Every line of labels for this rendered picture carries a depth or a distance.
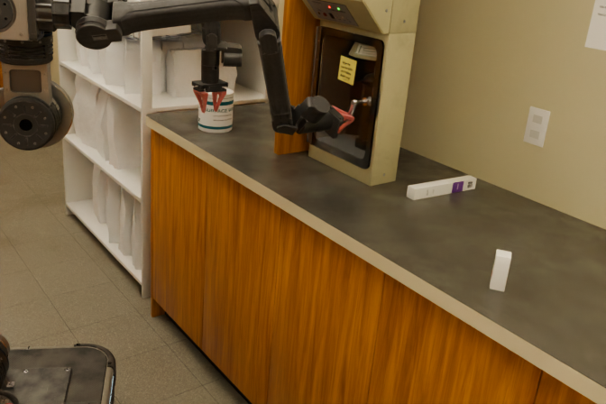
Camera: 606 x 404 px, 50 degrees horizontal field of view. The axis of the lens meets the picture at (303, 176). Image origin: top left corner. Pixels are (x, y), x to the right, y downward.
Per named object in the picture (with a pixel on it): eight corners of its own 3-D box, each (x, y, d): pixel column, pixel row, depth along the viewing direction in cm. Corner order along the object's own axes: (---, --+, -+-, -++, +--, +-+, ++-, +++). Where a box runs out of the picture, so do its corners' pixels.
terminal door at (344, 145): (309, 142, 223) (320, 24, 209) (369, 170, 200) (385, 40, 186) (307, 142, 222) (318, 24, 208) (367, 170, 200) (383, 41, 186)
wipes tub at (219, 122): (221, 122, 256) (223, 85, 251) (238, 131, 247) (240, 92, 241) (191, 125, 248) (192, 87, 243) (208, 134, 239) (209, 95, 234)
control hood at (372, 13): (319, 18, 209) (322, -14, 206) (390, 33, 185) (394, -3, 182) (290, 18, 202) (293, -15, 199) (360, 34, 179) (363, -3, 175)
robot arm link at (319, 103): (272, 106, 186) (274, 132, 182) (289, 83, 178) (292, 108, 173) (308, 115, 191) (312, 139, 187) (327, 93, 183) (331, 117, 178)
